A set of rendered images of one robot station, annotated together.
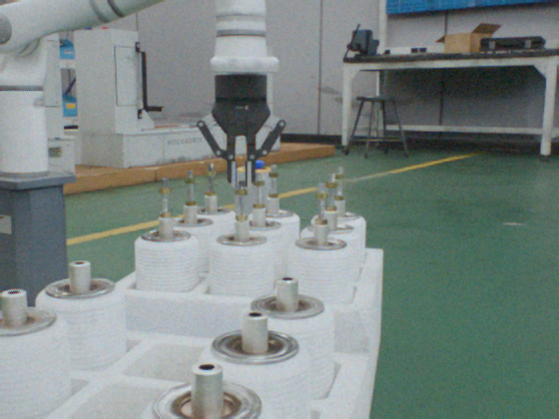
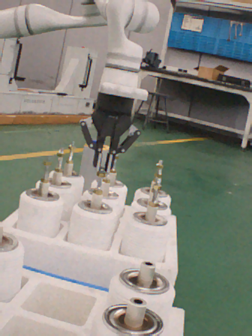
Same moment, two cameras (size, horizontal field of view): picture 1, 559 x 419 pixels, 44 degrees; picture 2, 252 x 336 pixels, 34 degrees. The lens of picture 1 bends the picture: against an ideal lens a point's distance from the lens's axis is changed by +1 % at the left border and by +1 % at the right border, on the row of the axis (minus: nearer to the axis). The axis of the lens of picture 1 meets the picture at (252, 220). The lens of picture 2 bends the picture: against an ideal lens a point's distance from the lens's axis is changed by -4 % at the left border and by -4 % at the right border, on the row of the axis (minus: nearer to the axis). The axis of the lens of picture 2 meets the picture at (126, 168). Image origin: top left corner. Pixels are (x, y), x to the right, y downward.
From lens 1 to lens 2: 18 cm
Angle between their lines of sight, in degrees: 10
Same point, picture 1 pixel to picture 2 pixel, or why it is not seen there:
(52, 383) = not seen: outside the picture
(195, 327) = (56, 262)
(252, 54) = (129, 83)
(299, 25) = not seen: hidden behind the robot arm
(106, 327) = (11, 273)
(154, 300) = (31, 240)
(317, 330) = (166, 302)
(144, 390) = (38, 323)
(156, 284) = (32, 228)
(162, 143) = (20, 100)
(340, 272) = (161, 241)
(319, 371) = not seen: hidden behind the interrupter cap
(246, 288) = (94, 242)
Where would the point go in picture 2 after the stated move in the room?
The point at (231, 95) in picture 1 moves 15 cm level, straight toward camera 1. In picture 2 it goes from (109, 108) to (120, 117)
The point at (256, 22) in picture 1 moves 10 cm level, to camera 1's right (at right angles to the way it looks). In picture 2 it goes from (135, 63) to (184, 73)
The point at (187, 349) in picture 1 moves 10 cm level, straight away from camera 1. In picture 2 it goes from (61, 289) to (56, 263)
